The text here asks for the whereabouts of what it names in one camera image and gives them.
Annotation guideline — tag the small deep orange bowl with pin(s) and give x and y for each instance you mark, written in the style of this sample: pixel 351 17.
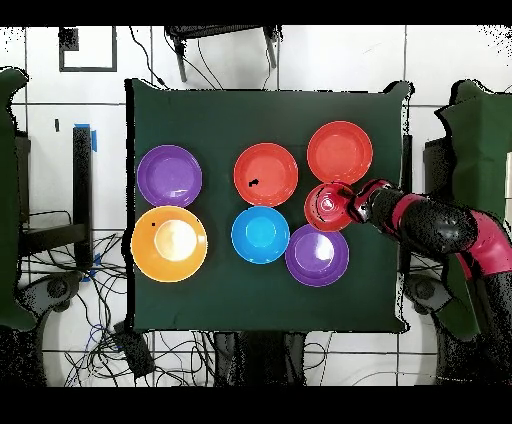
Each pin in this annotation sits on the small deep orange bowl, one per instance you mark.
pixel 326 208

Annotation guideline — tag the wide red-orange bowl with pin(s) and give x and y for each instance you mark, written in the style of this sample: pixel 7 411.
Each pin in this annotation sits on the wide red-orange bowl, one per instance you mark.
pixel 272 168
pixel 340 152

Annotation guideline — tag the purple plastic bowl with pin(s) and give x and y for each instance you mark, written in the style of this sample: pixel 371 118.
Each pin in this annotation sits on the purple plastic bowl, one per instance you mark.
pixel 316 260
pixel 169 176

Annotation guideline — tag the blue plastic bowl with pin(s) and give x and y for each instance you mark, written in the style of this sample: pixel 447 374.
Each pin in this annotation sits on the blue plastic bowl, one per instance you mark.
pixel 260 234

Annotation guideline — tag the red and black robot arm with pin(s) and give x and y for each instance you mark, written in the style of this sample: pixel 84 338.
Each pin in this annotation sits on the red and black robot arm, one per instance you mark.
pixel 444 228

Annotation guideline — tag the green cloth covered table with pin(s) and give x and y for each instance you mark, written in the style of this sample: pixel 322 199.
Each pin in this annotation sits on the green cloth covered table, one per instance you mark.
pixel 480 152
pixel 8 200

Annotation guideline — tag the dark green tablecloth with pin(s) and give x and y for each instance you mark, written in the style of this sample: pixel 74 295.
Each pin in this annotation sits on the dark green tablecloth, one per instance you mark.
pixel 240 116

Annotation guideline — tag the black metal chair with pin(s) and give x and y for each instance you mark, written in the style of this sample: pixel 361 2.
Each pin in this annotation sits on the black metal chair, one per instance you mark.
pixel 216 31

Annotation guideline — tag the large yellow-orange bowl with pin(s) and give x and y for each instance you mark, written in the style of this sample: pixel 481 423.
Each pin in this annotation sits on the large yellow-orange bowl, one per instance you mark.
pixel 144 244

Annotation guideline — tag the blue tape strip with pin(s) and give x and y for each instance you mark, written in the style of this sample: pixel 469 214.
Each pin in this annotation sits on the blue tape strip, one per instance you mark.
pixel 94 142

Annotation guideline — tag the black power brick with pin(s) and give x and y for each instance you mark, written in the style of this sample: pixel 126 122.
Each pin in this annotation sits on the black power brick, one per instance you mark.
pixel 134 352

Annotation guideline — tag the black table frame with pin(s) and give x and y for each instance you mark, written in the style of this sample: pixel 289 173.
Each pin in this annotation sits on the black table frame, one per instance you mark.
pixel 82 180

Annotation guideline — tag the black square frame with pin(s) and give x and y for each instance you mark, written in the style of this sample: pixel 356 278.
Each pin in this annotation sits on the black square frame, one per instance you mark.
pixel 68 40

